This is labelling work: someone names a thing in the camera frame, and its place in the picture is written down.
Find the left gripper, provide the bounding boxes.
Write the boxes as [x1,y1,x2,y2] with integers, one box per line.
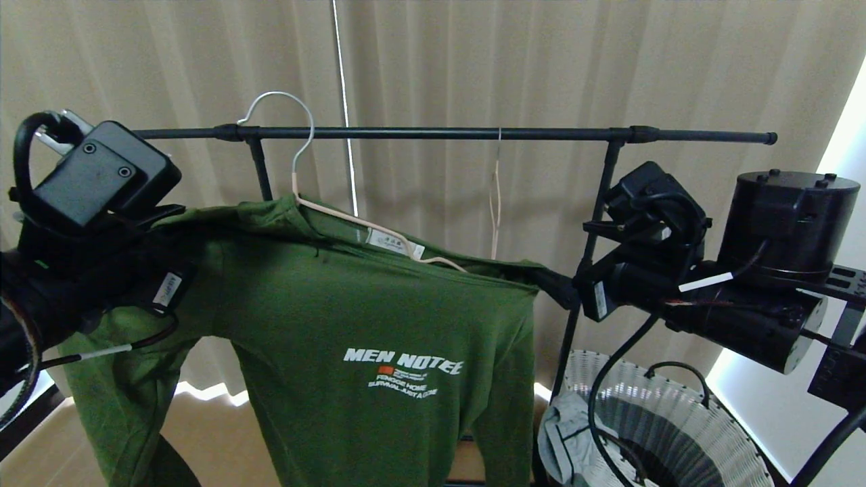
[0,203,198,400]

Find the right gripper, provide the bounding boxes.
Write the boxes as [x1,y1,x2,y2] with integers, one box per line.
[574,259,828,375]

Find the pink clothes hanger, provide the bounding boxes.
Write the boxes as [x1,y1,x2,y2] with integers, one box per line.
[488,128,503,262]
[236,91,470,273]

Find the green long-sleeved shirt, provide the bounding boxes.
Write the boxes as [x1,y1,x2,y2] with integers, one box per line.
[58,195,583,487]

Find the white laundry basket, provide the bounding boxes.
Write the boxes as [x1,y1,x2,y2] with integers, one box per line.
[560,349,776,487]

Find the black clothes rack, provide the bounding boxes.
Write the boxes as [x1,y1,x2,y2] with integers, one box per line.
[132,124,779,487]

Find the pale grey shorts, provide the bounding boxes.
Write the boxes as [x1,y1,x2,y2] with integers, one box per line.
[537,390,611,487]

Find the beige curtain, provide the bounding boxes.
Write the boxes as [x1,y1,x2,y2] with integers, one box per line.
[0,0,866,408]

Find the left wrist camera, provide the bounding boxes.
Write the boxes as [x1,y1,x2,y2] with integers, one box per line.
[30,111,183,229]

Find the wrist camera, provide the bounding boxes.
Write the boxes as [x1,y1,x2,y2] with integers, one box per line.
[30,111,183,229]
[583,160,713,269]

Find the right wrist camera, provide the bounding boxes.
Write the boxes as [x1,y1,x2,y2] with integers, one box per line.
[583,160,713,269]

